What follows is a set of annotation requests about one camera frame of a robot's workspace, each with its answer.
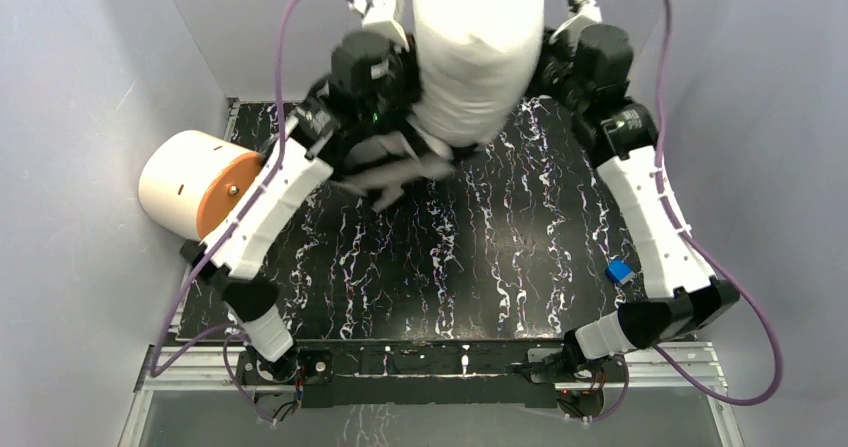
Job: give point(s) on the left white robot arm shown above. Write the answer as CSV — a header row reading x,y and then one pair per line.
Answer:
x,y
305,155

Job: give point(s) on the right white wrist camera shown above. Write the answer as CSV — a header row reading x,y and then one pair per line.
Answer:
x,y
582,14

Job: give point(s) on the white pillow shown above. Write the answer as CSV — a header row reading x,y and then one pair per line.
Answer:
x,y
476,59

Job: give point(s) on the black white striped pillowcase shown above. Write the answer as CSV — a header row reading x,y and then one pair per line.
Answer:
x,y
381,166

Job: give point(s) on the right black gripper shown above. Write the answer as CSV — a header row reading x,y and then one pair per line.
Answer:
x,y
563,49

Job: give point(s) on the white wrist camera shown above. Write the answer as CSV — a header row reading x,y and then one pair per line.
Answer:
x,y
582,14
384,18

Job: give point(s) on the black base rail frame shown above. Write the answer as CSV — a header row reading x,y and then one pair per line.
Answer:
x,y
335,373

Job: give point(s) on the white orange cylinder roll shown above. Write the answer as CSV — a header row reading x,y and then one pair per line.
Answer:
x,y
193,180

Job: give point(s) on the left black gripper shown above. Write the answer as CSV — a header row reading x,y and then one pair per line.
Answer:
x,y
403,92

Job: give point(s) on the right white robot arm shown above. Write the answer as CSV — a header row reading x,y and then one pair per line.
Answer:
x,y
683,292

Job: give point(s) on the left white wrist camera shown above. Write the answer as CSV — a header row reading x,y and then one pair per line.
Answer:
x,y
384,18

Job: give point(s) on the small blue object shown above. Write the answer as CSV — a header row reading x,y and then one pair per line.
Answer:
x,y
619,273

